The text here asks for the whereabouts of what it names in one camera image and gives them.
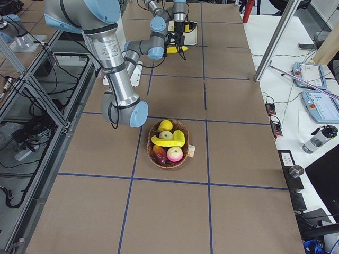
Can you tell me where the aluminium frame post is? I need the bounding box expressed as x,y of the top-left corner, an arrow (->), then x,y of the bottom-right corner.
254,0 -> 300,81

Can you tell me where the white rectangular bear tray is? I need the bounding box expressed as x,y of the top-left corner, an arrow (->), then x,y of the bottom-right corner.
168,21 -> 198,46

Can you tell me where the white pale apple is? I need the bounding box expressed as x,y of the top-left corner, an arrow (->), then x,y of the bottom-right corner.
158,130 -> 173,140

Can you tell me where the far blue teach pendant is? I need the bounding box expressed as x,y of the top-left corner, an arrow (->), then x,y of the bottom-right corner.
293,62 -> 327,90

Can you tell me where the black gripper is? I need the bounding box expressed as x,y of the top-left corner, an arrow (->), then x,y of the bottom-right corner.
173,21 -> 197,40
165,32 -> 185,54

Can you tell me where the near blue teach pendant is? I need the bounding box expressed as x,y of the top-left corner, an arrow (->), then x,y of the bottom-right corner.
302,91 -> 338,124

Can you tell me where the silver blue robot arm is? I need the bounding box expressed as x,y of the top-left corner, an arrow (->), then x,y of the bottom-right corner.
44,1 -> 187,128
144,1 -> 197,45

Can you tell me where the pink white peach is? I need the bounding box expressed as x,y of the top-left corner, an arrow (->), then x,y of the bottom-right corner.
167,147 -> 183,162

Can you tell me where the dark red plum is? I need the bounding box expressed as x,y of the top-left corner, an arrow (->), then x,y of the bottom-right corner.
152,145 -> 168,164

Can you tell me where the red fire extinguisher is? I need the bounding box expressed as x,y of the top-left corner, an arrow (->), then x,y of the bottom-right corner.
242,0 -> 255,23

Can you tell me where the yellow lemon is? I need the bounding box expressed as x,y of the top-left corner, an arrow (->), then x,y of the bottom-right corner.
157,120 -> 173,132

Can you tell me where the paper price tag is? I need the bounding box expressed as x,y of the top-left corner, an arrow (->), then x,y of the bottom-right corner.
188,144 -> 195,158

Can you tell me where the blue teach pendant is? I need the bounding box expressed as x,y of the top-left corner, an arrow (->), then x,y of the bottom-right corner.
293,62 -> 327,90
302,91 -> 338,124

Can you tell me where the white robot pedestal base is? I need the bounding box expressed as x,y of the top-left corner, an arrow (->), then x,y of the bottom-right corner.
102,58 -> 142,87

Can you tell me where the yellow banana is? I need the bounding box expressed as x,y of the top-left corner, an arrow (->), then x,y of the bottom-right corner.
167,46 -> 188,54
151,130 -> 186,147

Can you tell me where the brown wicker basket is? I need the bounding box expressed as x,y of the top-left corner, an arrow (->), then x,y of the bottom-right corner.
147,119 -> 190,169

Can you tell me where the clear grey water bottle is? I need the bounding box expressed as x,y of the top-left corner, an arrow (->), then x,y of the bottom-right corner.
302,125 -> 338,154

